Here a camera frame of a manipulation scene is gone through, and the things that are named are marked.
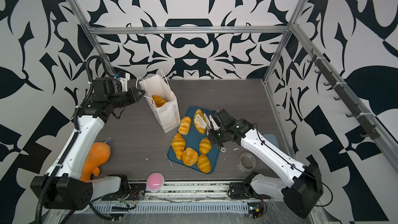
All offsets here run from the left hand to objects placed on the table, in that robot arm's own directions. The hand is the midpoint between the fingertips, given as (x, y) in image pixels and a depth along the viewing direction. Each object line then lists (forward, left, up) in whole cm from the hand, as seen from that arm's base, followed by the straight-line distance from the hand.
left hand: (144, 89), depth 74 cm
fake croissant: (-12, -27, -21) cm, 36 cm away
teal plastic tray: (-16, -21, -30) cm, 40 cm away
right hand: (-17, -31, -17) cm, 39 cm away
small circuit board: (-46, -50, -32) cm, 75 cm away
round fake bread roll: (-23, -20, -27) cm, 41 cm away
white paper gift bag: (+14, 0, -18) cm, 23 cm away
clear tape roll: (-26, -50, -31) cm, 64 cm away
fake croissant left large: (-16, -14, -27) cm, 34 cm away
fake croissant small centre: (-17, -28, -27) cm, 43 cm away
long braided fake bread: (+8, -1, -20) cm, 21 cm away
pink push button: (-34, -3, -29) cm, 45 cm away
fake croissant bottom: (-27, -27, -27) cm, 47 cm away
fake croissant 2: (-5, -17, -27) cm, 32 cm away
